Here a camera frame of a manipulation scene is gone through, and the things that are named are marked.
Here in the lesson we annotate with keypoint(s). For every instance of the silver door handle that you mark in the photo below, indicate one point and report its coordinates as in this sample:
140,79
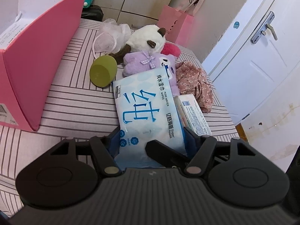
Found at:
263,27

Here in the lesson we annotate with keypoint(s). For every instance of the small white tissue pack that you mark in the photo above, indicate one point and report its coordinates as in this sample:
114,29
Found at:
191,115

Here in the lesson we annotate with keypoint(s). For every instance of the pink cardboard box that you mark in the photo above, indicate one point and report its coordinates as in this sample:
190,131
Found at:
34,37

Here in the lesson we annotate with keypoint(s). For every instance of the striped pink table cloth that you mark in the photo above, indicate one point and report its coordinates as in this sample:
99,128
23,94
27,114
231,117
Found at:
74,108

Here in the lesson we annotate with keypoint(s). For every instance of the blue wet wipes pack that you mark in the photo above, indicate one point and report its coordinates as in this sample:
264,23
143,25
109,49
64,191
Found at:
146,111

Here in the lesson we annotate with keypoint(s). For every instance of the pink paper gift bag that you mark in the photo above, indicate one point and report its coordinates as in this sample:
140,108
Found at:
178,25

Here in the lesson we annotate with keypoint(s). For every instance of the purple plush toy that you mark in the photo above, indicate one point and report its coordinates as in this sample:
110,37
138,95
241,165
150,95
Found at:
137,62

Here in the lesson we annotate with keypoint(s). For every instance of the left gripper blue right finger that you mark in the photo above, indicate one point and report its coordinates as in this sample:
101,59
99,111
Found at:
191,141

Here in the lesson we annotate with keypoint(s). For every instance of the pink fluffy ball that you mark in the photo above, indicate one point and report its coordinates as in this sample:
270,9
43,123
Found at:
172,49

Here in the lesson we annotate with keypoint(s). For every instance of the white brown plush toy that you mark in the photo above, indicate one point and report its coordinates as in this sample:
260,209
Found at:
149,38

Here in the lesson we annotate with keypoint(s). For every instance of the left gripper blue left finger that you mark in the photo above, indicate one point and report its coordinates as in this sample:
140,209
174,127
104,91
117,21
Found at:
114,142

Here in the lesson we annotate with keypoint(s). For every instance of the white door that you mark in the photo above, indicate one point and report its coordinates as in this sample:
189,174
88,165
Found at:
259,83

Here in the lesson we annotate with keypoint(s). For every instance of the black suitcase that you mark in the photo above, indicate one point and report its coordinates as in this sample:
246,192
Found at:
93,12

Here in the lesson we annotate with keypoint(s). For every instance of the beige wardrobe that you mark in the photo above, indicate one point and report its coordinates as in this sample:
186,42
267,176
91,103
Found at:
135,13

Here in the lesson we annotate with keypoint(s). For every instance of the green egg-shaped sponge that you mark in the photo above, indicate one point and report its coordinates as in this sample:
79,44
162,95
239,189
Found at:
103,71

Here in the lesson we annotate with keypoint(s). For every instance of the pink floral fabric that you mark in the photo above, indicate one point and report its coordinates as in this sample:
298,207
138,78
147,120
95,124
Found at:
193,80

